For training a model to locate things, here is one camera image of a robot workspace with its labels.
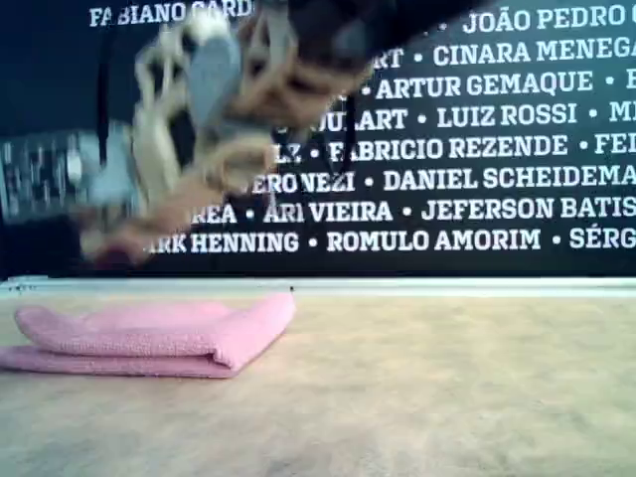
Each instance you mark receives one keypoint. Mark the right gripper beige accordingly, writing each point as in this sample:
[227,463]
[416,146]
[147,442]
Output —
[144,228]

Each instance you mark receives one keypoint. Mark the pink cloth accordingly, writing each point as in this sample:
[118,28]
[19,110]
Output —
[149,338]

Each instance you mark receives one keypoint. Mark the black banner with names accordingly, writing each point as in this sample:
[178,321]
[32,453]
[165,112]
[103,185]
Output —
[497,258]

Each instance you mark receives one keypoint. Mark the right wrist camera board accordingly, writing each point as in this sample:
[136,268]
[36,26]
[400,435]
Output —
[40,174]

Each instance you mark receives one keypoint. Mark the aluminium rail under banner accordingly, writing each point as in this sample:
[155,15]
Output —
[397,287]

